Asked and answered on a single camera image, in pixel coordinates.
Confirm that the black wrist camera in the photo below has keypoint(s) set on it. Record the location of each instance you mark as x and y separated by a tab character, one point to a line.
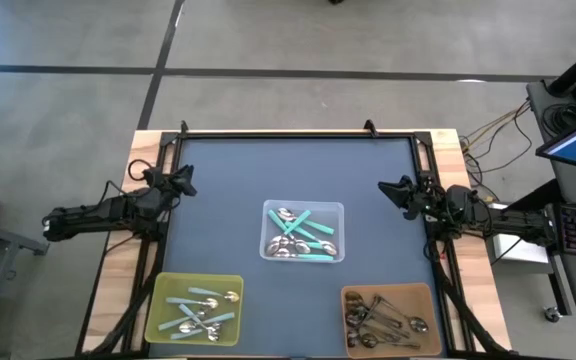
459	197
154	177

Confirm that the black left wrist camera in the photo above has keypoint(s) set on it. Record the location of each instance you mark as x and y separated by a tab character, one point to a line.
154	177

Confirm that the white paper sheet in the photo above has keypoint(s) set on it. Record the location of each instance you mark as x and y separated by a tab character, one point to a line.
523	250

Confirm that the grey computer cart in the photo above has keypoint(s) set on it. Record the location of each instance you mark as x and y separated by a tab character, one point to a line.
573	280

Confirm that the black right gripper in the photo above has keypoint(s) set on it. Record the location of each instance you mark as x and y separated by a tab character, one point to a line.
430	202

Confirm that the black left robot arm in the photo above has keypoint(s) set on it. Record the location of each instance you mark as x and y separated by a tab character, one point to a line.
93	217

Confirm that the blue-grey table mat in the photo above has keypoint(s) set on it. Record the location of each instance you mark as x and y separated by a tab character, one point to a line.
218	225

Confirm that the yellow-green plastic bin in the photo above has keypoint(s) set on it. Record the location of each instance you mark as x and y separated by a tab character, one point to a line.
168	285

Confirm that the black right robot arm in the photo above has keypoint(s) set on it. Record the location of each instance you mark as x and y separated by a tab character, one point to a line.
513	222

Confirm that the clear plastic bin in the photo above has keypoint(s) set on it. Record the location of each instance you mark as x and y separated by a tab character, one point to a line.
335	207

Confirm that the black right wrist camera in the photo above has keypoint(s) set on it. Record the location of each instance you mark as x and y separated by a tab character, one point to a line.
459	197

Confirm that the caster wheel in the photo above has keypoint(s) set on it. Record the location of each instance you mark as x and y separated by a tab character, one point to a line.
553	314

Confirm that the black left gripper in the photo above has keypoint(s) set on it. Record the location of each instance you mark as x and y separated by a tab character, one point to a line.
160	190

